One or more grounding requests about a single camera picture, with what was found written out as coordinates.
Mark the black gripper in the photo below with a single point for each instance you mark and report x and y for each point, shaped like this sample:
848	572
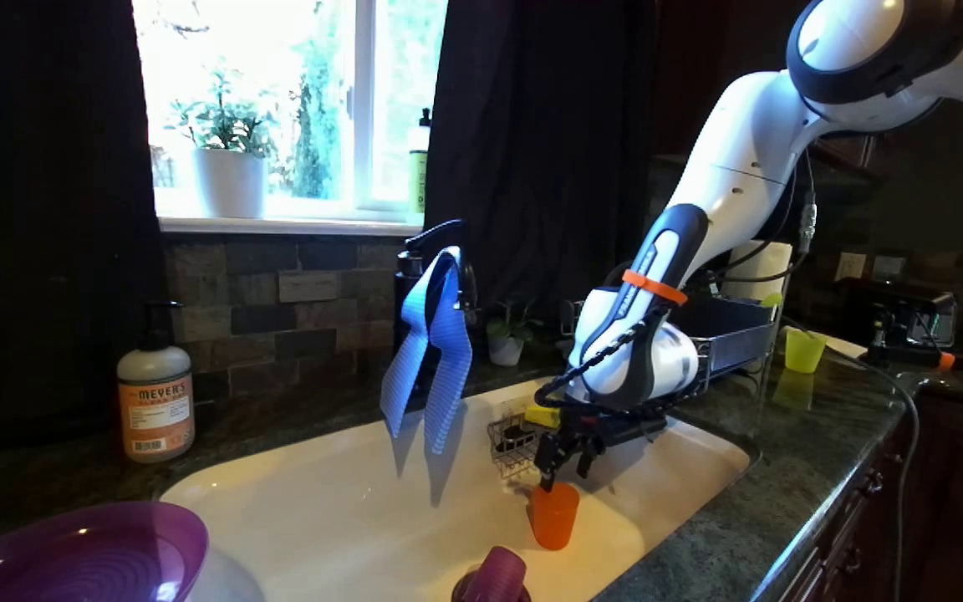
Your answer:
609	423

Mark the orange plastic cup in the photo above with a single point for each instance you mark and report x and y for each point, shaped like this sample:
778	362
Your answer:
552	515

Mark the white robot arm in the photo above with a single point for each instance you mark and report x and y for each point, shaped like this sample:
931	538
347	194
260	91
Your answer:
750	155

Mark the purple plastic cup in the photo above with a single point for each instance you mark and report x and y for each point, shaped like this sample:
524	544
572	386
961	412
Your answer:
494	576

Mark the light green plastic cup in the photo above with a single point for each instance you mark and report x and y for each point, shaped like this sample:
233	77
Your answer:
805	348

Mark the pink purple plastic plate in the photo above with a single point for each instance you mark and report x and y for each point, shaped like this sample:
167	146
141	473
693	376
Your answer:
83	553

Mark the yellow sponge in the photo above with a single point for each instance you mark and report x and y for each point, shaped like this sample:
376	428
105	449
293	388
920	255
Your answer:
540	415

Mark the small potted plant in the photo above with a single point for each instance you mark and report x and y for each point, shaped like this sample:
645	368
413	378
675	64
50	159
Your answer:
505	339

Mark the blue cloth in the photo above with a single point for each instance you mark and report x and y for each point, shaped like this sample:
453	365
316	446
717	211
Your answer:
434	355

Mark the white sink basin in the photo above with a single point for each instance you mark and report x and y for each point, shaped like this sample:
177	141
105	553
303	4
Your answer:
326	503

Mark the dark curtain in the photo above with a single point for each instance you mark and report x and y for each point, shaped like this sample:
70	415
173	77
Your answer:
42	211
543	155

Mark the green bottle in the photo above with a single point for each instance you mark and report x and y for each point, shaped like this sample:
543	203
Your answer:
418	162

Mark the black countertop appliance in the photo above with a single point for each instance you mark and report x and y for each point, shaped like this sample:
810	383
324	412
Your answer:
914	324

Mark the small orange item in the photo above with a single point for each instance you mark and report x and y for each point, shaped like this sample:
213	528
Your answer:
949	362

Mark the soap bottle with orange label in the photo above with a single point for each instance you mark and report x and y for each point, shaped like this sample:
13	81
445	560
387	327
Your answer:
154	404

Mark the white framed window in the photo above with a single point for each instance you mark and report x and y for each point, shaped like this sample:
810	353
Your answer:
293	103

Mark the plant in white pot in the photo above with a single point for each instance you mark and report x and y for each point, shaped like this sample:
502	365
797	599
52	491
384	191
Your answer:
228	155

